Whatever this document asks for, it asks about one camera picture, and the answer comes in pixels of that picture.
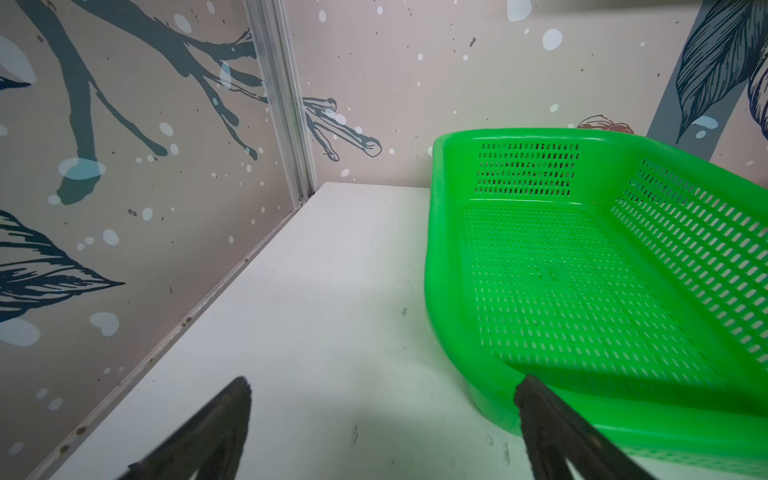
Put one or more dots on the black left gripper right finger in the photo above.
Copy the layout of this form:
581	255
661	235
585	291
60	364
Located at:
559	440

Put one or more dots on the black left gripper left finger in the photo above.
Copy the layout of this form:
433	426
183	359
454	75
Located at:
207	446

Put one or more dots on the green plastic perforated basket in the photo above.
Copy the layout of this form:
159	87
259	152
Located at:
628	276

